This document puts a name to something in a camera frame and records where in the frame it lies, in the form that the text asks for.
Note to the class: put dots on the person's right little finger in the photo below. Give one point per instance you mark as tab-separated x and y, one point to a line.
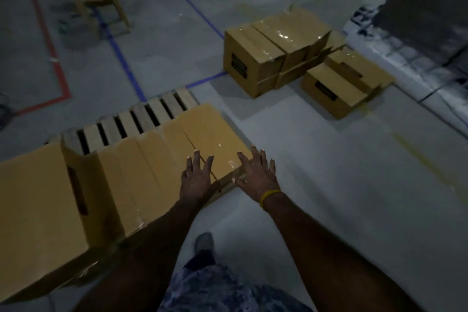
272	167

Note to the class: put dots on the person's right forearm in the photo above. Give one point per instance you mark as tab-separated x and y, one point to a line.
329	260

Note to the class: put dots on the person's right hand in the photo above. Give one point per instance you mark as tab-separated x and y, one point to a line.
257	180

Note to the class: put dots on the wooden pallet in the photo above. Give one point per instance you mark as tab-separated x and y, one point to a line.
126	123

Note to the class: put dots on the low brown cardboard box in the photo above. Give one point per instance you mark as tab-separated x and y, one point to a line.
296	72

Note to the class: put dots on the glossy taped cardboard box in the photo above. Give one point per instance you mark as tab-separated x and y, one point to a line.
292	32

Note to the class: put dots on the large brown cardboard box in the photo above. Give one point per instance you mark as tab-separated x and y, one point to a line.
40	213

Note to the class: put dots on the person's patterned trouser leg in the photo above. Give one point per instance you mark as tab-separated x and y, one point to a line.
226	289

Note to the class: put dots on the grey tarpaulin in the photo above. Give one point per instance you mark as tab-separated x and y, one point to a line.
427	4

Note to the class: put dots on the person's left hand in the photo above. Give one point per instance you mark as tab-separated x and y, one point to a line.
197	185

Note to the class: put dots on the cardboard box with black label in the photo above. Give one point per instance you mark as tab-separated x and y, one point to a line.
332	90
252	59

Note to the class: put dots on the person's right thumb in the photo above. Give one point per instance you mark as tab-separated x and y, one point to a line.
237	181

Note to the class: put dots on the person's left thumb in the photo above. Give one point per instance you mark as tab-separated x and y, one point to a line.
216	186

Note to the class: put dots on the person's left forearm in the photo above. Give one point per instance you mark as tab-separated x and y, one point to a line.
153	253

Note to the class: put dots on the yellow wristband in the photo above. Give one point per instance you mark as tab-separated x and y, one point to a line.
270	196

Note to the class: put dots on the white printed plastic sheet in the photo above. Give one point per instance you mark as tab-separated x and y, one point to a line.
413	66

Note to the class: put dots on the taped brown cardboard box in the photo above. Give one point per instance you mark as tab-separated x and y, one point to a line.
166	165
214	140
128	183

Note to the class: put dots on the flat brown cardboard box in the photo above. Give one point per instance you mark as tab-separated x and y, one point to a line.
362	68

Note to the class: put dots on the person's grey shoe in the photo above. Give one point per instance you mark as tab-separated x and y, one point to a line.
204	242

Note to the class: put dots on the person's left middle finger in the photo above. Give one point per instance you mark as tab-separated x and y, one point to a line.
197	162

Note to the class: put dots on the person's left little finger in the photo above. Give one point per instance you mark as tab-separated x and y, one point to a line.
182	176

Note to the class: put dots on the person's right middle finger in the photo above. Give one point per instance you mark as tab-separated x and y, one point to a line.
255	157

